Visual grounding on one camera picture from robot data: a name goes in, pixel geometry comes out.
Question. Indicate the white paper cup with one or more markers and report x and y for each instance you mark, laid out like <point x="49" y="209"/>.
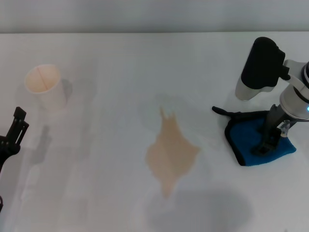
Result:
<point x="48" y="89"/>

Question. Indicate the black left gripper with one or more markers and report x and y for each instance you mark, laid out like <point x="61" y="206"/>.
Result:
<point x="7" y="149"/>

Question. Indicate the brown water stain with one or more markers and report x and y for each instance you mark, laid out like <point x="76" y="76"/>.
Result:
<point x="171" y="149"/>

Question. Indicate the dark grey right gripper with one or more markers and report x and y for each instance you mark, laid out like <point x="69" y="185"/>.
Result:
<point x="275" y="120"/>

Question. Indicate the blue rag with black edge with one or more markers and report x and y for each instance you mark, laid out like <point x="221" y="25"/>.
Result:
<point x="241" y="135"/>

